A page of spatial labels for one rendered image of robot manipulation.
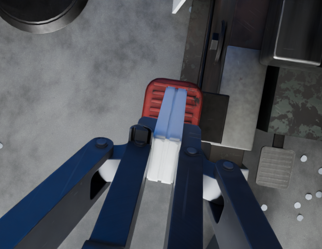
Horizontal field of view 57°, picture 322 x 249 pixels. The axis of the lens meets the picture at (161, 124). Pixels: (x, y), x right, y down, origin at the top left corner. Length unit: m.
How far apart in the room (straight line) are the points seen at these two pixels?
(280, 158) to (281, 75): 0.55
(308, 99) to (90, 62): 0.82
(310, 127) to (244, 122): 0.09
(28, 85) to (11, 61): 0.11
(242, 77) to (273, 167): 0.57
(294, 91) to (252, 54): 0.08
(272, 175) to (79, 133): 0.67
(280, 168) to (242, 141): 0.55
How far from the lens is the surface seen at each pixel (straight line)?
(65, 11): 1.14
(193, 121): 0.31
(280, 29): 0.39
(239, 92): 0.43
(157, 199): 1.13
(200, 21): 1.07
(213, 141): 0.37
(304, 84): 0.46
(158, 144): 0.16
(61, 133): 1.15
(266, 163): 0.96
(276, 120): 0.44
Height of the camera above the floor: 1.06
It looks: 85 degrees down
